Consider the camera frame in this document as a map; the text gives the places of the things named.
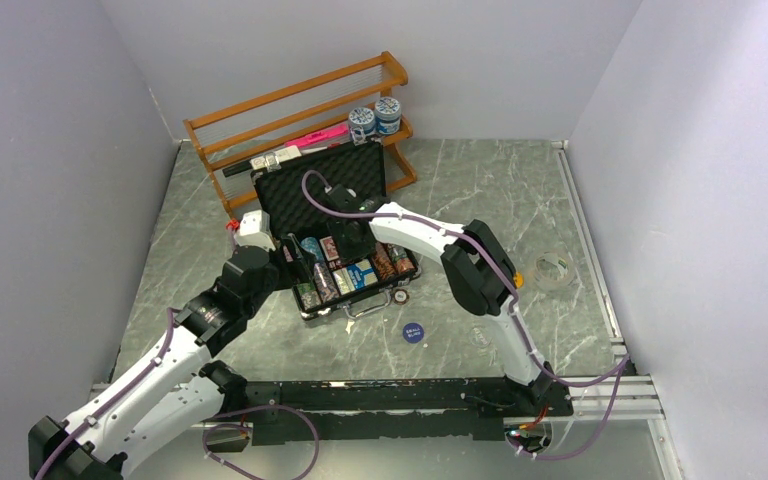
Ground light blue chip stack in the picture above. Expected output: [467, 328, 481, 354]
[300, 237, 326, 263]

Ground blue Texas Hold'em card deck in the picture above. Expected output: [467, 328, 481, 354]
[333, 259, 379, 295]

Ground blue small blind button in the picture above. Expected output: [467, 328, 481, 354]
[402, 322, 425, 344]

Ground orange big blind button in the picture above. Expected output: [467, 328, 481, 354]
[513, 272, 525, 289]

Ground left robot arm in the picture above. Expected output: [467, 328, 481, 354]
[28, 213, 285, 479]

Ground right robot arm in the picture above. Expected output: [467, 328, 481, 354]
[322, 185, 553, 415]

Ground red playing card deck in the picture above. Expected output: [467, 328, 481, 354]
[320, 236, 341, 261]

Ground green chip stack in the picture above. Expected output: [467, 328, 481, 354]
[295, 282, 322, 310]

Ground brown orange chip stack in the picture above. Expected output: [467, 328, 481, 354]
[371, 243, 397, 281]

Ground blue orange chip stack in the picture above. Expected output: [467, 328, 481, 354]
[313, 262, 340, 302]

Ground black poker chip case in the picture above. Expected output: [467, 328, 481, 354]
[251, 142, 420, 320]

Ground red white chip stack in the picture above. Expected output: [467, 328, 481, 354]
[387, 244, 416, 274]

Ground pink highlighter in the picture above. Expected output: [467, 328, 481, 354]
[284, 123, 349, 150]

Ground blue tin left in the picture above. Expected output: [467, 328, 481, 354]
[347, 107, 376, 142]

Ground blue tin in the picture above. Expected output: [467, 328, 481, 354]
[347, 107, 376, 142]
[373, 96, 402, 136]

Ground blue tin right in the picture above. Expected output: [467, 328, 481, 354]
[373, 96, 402, 136]

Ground wooden shelf rack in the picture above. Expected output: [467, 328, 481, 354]
[183, 51, 409, 220]

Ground clear tape roll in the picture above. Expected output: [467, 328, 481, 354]
[533, 251, 576, 292]

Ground single chip by handle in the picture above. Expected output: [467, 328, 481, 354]
[392, 288, 410, 305]

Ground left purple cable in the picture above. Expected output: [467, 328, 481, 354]
[32, 307, 180, 480]

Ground purple cable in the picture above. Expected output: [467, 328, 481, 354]
[301, 170, 632, 463]
[32, 307, 180, 480]

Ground black base frame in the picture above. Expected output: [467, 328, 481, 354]
[218, 377, 574, 446]

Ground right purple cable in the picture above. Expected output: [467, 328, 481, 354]
[301, 170, 632, 463]

